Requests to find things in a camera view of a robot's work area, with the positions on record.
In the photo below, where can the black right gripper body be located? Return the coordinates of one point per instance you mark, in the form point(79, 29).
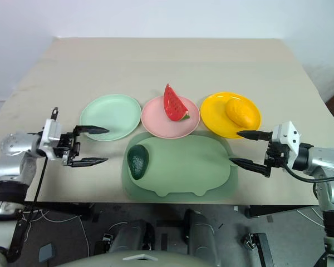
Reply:
point(277, 155)

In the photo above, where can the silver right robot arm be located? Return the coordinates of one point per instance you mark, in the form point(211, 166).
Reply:
point(327, 169)

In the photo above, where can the yellow plate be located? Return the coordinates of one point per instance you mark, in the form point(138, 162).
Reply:
point(214, 114)

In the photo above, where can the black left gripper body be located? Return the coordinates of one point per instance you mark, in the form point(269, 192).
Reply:
point(69, 147)

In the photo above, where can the grey rounded robot leg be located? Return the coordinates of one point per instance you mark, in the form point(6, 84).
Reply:
point(129, 236)
point(201, 236)

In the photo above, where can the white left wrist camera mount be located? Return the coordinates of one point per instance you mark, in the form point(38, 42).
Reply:
point(50, 133)

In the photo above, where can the green silicone mat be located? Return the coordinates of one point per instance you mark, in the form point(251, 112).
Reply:
point(183, 164)

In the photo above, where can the yellow mango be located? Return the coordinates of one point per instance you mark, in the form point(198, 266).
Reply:
point(240, 112)

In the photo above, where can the dark green avocado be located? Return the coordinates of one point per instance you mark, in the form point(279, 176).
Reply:
point(138, 162)

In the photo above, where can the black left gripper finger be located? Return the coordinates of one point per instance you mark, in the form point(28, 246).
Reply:
point(89, 161)
point(92, 129)

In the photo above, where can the pink plate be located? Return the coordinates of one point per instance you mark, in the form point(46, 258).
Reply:
point(158, 122)

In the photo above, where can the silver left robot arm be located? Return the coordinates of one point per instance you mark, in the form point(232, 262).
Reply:
point(14, 155)

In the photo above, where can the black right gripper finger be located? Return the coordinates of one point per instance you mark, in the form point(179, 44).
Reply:
point(250, 164)
point(256, 135)

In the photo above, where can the black table frame leg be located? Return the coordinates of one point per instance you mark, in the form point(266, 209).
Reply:
point(264, 250)

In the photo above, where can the grey-green robot torso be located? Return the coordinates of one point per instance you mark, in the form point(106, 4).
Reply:
point(133, 260)

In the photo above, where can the light green plate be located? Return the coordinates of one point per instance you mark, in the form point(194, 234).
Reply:
point(111, 114)

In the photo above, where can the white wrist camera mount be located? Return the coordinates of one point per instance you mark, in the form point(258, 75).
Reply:
point(287, 136)
point(50, 133)

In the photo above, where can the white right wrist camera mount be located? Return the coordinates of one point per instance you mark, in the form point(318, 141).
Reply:
point(287, 136)

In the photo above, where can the red watermelon slice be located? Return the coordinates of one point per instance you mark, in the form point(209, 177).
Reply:
point(173, 105)

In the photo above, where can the grey floor pedal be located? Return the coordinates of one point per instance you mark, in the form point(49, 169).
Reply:
point(46, 252)

